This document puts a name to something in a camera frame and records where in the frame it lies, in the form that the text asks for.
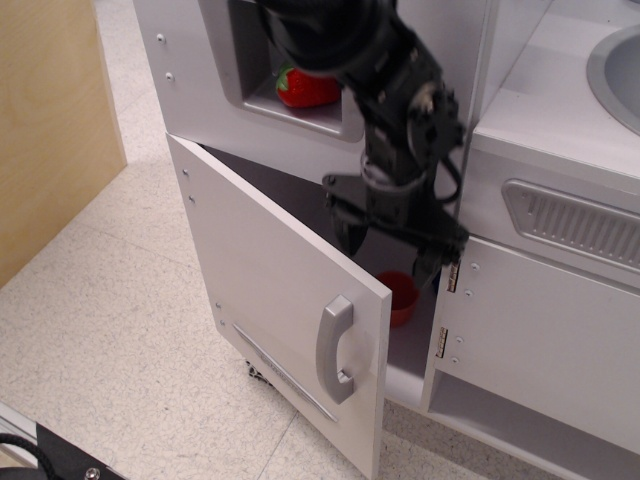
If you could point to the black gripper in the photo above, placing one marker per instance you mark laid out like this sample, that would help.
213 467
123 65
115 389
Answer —
410 215

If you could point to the grey fridge door handle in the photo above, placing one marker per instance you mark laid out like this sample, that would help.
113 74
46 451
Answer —
336 320

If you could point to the white low fridge door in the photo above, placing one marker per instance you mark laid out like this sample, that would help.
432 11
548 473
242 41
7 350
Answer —
263 241

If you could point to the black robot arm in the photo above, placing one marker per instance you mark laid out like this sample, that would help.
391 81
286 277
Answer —
411 124

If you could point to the white toy fridge cabinet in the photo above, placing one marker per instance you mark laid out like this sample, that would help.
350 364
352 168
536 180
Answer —
194 108

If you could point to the orange toy cup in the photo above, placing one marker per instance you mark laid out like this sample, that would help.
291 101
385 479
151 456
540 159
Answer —
405 296

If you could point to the upper brass hinge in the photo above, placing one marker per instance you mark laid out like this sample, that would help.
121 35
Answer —
453 276

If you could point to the brass hinge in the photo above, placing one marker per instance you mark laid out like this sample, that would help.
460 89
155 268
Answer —
441 343
453 276

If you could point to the lower brass hinge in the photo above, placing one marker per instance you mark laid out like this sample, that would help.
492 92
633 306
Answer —
441 343

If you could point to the white toy kitchen counter unit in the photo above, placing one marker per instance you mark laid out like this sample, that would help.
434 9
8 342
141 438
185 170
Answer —
544 126

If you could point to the red toy strawberry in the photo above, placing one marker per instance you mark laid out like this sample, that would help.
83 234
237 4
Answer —
297 89

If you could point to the aluminium extrusion foot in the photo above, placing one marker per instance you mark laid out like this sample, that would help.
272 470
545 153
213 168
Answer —
256 374

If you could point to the white right cabinet door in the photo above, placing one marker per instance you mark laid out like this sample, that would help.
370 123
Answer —
561 344

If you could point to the grey vent panel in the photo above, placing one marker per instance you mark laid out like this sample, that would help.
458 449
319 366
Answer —
573 223

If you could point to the grey ice dispenser recess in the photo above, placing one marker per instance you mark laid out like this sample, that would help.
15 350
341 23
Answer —
247 64

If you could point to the grey toy sink basin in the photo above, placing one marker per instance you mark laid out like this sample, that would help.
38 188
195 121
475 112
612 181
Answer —
613 76

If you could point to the plywood panel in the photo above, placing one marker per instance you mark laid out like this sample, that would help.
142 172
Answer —
60 140

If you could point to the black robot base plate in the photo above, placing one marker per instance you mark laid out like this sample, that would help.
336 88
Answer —
69 461

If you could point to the aluminium rail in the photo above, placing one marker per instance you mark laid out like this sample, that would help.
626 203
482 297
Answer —
14 423

